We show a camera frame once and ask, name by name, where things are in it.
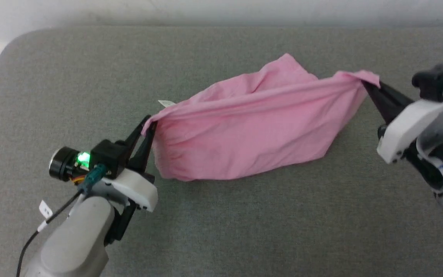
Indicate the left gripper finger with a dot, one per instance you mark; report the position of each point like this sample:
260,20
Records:
135,136
142,156

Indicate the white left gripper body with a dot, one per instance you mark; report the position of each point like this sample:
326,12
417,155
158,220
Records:
137,188

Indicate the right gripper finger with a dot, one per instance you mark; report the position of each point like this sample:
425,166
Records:
381,104
396,100

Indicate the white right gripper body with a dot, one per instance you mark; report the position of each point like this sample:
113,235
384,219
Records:
410,127

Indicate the pink cloth garment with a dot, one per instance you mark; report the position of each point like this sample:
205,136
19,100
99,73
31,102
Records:
252,130

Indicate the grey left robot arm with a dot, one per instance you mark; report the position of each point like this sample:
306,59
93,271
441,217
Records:
75,238

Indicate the black round left gripper motor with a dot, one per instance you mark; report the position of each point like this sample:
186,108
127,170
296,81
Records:
62,163

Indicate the grey fabric sofa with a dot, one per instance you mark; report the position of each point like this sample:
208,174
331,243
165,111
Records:
225,223

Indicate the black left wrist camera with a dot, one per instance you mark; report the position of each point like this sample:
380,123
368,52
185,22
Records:
108,156

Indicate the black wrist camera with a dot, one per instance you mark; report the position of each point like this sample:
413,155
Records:
108,156
435,80

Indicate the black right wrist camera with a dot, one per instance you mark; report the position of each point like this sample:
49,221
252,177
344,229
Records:
435,80

